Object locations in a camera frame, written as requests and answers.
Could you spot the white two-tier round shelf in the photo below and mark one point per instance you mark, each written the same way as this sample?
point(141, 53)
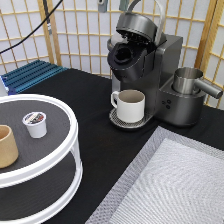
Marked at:
point(48, 171)

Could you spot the white ceramic mug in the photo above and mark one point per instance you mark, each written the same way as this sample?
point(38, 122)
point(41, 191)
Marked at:
point(129, 105)

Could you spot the white coffee pod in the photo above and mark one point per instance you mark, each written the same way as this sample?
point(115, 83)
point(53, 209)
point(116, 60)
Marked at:
point(35, 123)

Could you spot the grey woven placemat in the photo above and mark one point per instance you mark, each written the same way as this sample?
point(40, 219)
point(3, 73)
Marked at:
point(172, 180)

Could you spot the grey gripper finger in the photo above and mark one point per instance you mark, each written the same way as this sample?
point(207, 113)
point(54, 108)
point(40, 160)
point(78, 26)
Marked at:
point(101, 2)
point(123, 4)

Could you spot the tan wooden cup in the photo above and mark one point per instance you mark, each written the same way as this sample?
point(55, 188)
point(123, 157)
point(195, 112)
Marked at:
point(8, 148)

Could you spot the wooden shoji screen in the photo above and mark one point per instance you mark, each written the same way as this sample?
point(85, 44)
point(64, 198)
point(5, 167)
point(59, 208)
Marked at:
point(74, 34)

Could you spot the steel milk frother jug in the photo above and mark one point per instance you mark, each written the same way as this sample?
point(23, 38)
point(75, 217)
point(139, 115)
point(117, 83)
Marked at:
point(190, 81)

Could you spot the grey coffee machine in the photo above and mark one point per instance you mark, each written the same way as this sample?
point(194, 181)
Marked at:
point(145, 59)

